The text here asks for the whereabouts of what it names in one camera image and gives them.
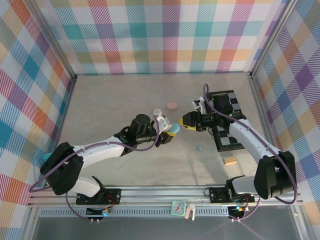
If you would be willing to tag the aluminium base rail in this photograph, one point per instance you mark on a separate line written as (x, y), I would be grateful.
(162, 192)

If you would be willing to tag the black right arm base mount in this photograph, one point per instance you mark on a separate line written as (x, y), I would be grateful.
(217, 193)

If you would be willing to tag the small left controller board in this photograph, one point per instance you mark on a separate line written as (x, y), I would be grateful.
(105, 212)

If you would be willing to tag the white round tag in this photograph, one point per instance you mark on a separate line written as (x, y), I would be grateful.
(192, 206)

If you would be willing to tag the small pink tag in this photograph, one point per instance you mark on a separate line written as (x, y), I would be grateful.
(186, 215)

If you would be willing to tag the small controller board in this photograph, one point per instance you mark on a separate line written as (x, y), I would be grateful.
(237, 210)
(105, 212)

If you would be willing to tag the light blue earbud charging case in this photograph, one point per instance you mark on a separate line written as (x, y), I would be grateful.
(175, 128)

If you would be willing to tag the white round plate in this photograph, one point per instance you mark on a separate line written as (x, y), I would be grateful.
(157, 111)

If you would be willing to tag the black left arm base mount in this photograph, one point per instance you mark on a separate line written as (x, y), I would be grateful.
(112, 195)

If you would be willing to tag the pink earbud charging case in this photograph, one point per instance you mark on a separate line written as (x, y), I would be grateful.
(172, 106)

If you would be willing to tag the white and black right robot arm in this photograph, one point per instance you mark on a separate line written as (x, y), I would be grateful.
(250, 140)

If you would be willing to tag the aluminium frame side rail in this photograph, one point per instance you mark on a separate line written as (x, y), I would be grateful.
(262, 112)
(64, 112)

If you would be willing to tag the black framed chessboard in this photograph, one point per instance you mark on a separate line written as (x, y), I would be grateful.
(226, 145)

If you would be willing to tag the teal square clock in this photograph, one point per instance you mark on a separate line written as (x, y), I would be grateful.
(178, 208)

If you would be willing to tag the small right controller board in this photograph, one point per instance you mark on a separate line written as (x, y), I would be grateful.
(237, 210)

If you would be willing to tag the aluminium frame post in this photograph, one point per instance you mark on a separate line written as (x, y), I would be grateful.
(271, 37)
(61, 47)

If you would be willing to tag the small wooden block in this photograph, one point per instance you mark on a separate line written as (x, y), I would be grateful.
(230, 161)

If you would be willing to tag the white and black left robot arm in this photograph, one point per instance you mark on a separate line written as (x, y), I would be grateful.
(100, 150)

